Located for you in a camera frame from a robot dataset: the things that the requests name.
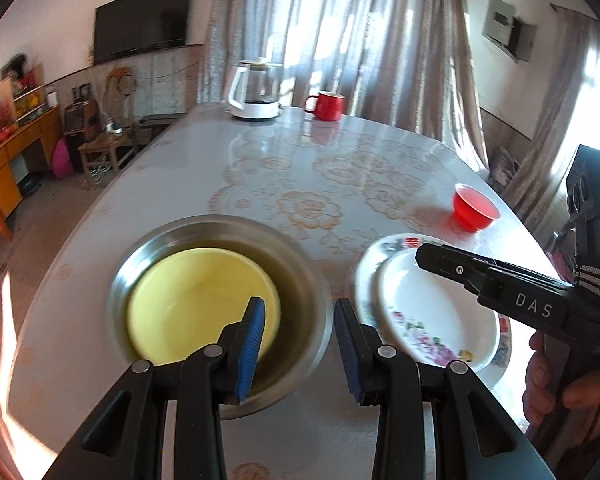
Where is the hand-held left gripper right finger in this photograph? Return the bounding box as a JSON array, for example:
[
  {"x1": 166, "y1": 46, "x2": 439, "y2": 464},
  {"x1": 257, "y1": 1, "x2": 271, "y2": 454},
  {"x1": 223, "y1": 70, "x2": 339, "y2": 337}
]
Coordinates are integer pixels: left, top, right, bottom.
[{"x1": 333, "y1": 298, "x2": 543, "y2": 480}]

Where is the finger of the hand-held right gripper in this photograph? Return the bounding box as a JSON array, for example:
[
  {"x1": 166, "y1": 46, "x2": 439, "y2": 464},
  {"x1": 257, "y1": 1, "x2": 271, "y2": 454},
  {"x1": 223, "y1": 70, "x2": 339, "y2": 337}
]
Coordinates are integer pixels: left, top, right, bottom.
[{"x1": 415, "y1": 242, "x2": 496, "y2": 292}]

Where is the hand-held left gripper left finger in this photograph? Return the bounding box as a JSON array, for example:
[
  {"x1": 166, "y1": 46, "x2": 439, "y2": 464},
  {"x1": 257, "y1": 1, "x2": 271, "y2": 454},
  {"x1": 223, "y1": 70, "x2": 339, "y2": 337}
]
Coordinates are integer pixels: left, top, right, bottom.
[{"x1": 42, "y1": 296, "x2": 267, "y2": 480}]

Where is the large bird patterned plate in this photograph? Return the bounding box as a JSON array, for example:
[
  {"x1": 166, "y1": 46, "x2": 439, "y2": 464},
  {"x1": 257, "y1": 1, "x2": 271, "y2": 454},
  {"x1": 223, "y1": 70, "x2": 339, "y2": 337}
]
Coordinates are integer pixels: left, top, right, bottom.
[{"x1": 349, "y1": 232, "x2": 512, "y2": 386}]

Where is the stainless steel bowl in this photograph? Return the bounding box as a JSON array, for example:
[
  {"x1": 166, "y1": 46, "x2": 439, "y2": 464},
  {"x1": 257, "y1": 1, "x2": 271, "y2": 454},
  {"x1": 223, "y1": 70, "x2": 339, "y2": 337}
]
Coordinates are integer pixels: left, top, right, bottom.
[{"x1": 106, "y1": 214, "x2": 334, "y2": 407}]

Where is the yellow plastic bowl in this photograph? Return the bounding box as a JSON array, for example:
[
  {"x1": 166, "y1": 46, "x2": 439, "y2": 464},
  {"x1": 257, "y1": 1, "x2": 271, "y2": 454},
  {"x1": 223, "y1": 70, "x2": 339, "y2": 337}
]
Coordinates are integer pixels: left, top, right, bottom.
[{"x1": 126, "y1": 246, "x2": 282, "y2": 367}]

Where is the person's right hand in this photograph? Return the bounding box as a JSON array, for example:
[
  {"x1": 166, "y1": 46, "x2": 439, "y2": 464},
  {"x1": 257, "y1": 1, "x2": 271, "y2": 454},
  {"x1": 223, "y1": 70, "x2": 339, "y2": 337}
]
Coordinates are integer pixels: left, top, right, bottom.
[{"x1": 522, "y1": 332, "x2": 600, "y2": 431}]

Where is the red plastic bowl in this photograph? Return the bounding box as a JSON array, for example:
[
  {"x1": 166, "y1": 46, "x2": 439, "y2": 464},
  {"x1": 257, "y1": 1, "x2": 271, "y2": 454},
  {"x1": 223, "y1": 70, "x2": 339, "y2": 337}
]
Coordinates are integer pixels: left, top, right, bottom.
[{"x1": 453, "y1": 183, "x2": 501, "y2": 233}]

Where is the grey bundle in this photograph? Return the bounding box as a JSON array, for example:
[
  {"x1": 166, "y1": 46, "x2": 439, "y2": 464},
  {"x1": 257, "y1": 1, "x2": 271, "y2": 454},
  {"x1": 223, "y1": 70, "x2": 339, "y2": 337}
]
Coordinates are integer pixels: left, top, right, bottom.
[{"x1": 487, "y1": 145, "x2": 523, "y2": 188}]

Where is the narrow sheer curtain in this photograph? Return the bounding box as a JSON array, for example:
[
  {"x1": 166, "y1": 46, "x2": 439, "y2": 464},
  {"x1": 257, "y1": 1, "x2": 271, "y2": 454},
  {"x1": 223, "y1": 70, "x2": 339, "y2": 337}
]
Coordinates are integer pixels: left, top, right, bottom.
[{"x1": 502, "y1": 4, "x2": 600, "y2": 216}]

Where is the red mug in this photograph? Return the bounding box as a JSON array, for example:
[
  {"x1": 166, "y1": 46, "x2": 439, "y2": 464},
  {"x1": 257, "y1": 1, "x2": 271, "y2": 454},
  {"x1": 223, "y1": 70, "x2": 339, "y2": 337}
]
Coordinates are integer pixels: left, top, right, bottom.
[{"x1": 304, "y1": 91, "x2": 345, "y2": 121}]

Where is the wide sheer curtain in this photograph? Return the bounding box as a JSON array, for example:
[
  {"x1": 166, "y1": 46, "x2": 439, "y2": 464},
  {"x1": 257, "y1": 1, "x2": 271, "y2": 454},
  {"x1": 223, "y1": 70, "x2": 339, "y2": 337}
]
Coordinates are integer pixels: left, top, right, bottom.
[{"x1": 197, "y1": 0, "x2": 491, "y2": 171}]

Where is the white glass electric kettle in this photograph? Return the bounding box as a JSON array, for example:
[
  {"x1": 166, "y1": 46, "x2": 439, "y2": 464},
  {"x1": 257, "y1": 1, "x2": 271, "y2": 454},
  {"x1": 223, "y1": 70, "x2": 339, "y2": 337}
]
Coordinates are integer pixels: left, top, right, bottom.
[{"x1": 227, "y1": 60, "x2": 285, "y2": 121}]

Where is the dark low bench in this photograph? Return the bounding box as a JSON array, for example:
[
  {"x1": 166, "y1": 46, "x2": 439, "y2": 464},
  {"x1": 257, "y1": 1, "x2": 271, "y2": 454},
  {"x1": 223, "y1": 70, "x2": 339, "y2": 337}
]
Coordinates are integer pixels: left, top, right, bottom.
[{"x1": 139, "y1": 114, "x2": 181, "y2": 142}]

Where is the wooden chair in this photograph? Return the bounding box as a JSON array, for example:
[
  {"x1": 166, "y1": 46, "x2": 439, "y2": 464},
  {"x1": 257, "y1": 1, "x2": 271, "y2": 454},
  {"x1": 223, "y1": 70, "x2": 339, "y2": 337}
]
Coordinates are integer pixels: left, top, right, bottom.
[{"x1": 77, "y1": 66, "x2": 140, "y2": 177}]

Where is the pink bag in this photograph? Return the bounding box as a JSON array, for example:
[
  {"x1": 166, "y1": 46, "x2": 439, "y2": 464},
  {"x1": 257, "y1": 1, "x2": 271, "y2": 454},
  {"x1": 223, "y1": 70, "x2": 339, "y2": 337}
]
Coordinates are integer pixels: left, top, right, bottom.
[{"x1": 51, "y1": 139, "x2": 75, "y2": 178}]

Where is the dark box appliance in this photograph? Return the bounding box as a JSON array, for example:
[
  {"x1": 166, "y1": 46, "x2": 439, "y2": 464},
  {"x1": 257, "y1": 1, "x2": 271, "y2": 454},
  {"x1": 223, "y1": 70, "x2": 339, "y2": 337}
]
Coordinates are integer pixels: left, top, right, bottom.
[{"x1": 62, "y1": 100, "x2": 98, "y2": 136}]

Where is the orange wooden cabinet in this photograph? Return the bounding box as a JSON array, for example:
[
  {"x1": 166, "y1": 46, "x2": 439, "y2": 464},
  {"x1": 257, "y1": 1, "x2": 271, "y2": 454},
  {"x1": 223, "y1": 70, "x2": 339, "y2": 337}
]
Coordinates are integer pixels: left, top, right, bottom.
[{"x1": 0, "y1": 105, "x2": 63, "y2": 221}]

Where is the cluttered shelf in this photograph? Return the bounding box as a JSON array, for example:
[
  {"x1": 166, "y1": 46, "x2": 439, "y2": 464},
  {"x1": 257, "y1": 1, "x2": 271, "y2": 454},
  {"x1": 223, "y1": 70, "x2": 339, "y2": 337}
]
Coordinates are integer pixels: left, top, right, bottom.
[{"x1": 0, "y1": 52, "x2": 48, "y2": 126}]

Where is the wall electrical panel box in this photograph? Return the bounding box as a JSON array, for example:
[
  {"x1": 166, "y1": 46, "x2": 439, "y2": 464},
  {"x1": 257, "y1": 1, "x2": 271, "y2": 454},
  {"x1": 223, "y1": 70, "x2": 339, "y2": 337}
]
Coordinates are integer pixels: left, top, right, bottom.
[{"x1": 481, "y1": 0, "x2": 537, "y2": 65}]

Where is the wall mounted television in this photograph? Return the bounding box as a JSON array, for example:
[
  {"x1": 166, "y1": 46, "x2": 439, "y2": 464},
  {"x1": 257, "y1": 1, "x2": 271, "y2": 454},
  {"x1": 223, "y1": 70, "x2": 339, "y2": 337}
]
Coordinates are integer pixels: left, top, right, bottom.
[{"x1": 94, "y1": 0, "x2": 195, "y2": 66}]

